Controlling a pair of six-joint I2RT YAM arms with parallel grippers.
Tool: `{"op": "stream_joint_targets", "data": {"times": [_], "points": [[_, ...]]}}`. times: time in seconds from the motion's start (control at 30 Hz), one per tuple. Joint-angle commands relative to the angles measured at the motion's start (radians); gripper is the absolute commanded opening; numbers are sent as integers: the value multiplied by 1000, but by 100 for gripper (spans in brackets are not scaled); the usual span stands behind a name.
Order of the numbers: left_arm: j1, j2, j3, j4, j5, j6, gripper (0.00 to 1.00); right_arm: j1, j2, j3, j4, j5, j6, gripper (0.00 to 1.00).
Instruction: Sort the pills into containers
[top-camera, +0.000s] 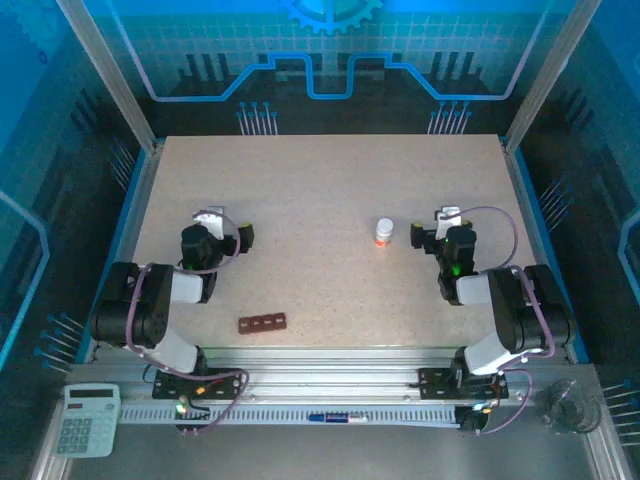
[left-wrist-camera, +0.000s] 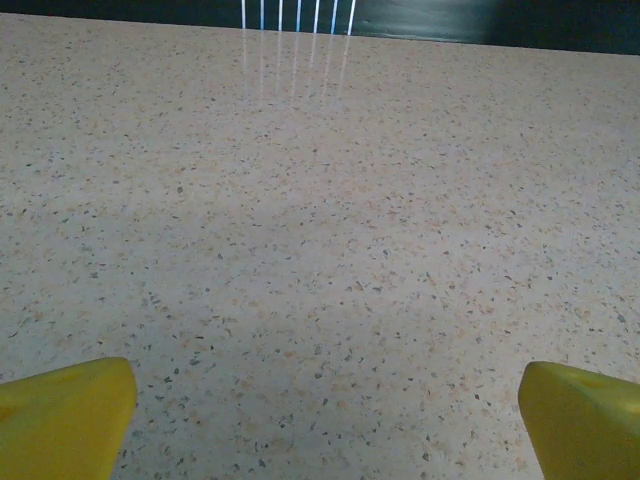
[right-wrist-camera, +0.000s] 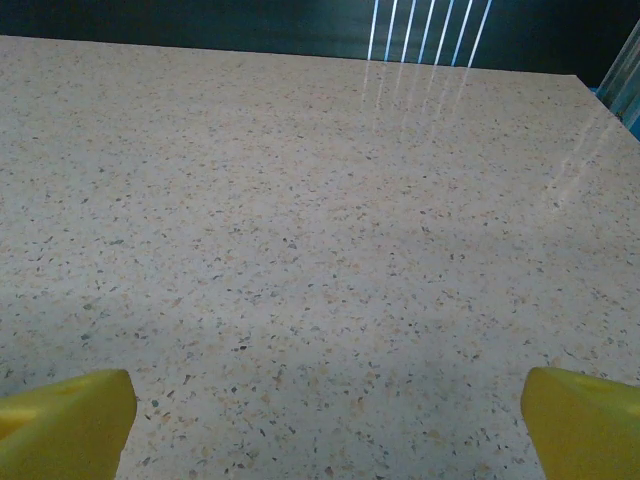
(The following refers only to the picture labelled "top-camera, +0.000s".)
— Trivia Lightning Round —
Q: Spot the blue white marker pen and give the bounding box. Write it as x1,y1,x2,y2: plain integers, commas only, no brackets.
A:
307,412,369,426

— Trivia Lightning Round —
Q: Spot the clear glass cup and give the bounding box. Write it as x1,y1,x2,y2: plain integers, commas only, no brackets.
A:
541,378,604,436

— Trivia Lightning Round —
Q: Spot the pale green calculator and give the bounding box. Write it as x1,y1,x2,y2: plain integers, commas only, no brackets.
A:
51,383,123,459

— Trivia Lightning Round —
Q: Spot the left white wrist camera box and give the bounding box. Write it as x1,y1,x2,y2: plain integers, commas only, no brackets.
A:
192,205,227,240

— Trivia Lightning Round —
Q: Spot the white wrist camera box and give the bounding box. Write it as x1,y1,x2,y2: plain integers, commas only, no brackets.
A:
433,204,463,241
192,205,227,240

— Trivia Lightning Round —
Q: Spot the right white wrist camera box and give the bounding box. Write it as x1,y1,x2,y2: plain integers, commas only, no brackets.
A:
433,204,463,241

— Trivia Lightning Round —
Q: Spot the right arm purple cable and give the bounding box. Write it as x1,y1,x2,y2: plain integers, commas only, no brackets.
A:
459,205,557,436

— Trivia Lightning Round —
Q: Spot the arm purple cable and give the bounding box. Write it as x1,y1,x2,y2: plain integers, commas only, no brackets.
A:
124,209,251,436
459,205,557,436

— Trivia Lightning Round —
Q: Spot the blue aluminium table edge rail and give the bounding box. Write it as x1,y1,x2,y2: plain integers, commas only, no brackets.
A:
74,138,167,364
500,137,592,364

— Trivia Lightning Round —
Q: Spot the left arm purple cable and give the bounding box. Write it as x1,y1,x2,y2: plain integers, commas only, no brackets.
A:
124,209,251,436

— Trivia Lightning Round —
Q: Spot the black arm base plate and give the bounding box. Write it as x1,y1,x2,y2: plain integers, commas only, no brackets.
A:
151,368,247,402
416,366,511,402

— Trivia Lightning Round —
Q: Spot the wide aluminium base rail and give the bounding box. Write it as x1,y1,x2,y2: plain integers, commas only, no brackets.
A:
92,346,572,407

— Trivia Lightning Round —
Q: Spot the black cable connector block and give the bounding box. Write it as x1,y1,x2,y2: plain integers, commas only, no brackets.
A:
456,406,495,435
173,397,212,437

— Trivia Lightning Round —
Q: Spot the white slotted cable duct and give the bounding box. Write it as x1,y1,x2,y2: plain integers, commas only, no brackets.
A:
119,403,459,427

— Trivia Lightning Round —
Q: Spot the aluminium frame post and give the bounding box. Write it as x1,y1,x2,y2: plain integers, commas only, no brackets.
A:
503,0,589,152
54,0,159,152

